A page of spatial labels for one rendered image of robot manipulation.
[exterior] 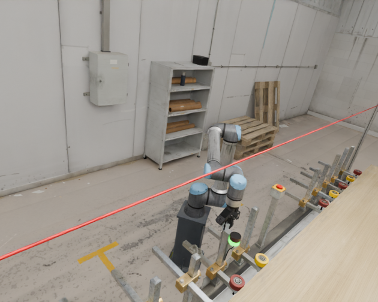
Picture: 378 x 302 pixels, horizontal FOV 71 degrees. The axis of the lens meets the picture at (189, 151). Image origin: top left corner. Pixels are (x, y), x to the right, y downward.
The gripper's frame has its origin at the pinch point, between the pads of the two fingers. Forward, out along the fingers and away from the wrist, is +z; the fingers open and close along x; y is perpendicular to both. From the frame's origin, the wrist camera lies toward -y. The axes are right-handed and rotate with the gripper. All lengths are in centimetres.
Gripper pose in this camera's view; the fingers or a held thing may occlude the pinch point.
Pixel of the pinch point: (224, 230)
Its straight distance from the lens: 169.5
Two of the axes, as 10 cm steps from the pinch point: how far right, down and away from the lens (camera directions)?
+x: -6.9, -4.0, 6.0
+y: 7.1, -2.2, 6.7
